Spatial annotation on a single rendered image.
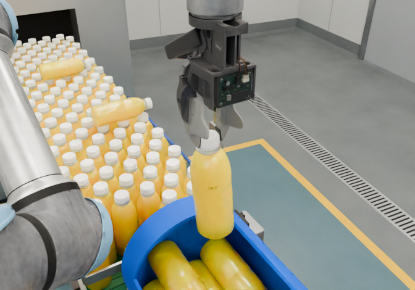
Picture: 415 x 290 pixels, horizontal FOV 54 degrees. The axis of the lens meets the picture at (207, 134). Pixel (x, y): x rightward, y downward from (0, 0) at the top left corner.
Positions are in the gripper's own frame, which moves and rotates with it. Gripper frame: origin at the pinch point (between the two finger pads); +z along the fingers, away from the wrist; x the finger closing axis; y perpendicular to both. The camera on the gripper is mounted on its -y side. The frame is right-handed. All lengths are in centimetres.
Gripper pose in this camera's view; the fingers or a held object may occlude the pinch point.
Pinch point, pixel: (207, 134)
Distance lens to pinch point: 65.6
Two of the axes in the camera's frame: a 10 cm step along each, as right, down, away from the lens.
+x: 8.6, -2.7, 4.3
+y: 5.1, 4.5, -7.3
